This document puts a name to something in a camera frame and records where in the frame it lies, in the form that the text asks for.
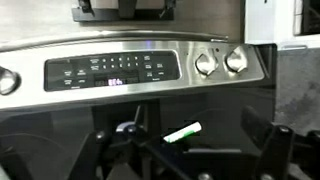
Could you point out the white and green pen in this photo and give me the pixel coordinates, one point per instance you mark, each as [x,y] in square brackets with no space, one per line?
[183,132]

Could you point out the silver stove knob left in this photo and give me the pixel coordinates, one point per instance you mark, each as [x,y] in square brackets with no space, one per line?
[9,81]

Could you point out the silver stove knob inner right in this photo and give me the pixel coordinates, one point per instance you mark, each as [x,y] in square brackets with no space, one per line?
[206,62]

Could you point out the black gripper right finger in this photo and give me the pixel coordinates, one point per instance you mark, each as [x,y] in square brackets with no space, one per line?
[274,141]

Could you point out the black stove display panel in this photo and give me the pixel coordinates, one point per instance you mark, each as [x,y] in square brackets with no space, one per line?
[110,69]

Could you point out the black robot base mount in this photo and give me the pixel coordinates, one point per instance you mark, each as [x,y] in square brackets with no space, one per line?
[123,10]

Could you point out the silver stove knob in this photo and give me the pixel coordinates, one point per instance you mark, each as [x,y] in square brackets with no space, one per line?
[206,62]
[236,61]
[9,81]

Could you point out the silver stove knob outer right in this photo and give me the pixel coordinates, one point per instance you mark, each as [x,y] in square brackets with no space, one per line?
[236,61]

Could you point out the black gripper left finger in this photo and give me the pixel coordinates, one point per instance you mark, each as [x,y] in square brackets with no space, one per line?
[89,164]

